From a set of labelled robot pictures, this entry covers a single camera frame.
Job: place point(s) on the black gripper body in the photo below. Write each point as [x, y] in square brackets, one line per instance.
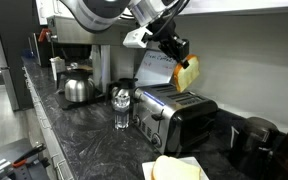
[170, 41]

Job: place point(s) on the toast bread slice orange crust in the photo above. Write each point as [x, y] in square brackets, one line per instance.
[174, 170]
[187, 76]

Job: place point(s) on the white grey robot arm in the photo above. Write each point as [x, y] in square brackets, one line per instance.
[94, 13]

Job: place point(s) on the stainless steel four-slot toaster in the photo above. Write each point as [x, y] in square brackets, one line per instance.
[170, 116]

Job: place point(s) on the bread slices on plate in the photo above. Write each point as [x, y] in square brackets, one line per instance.
[146, 170]

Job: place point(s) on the handwritten whiteboard sign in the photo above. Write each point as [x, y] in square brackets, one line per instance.
[154, 70]

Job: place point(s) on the steel commercial coffee brewer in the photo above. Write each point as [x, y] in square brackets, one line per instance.
[84, 33]

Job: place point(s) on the large steel coffee carafe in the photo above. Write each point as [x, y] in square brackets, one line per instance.
[78, 86]

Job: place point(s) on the dark lidded jar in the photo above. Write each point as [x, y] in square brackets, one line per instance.
[254, 143]

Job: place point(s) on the white packet holder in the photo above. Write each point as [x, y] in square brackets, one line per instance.
[57, 68]

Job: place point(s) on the dark tall cabinet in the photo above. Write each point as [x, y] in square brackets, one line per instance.
[7, 50]

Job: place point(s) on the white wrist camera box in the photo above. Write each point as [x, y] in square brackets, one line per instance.
[135, 38]

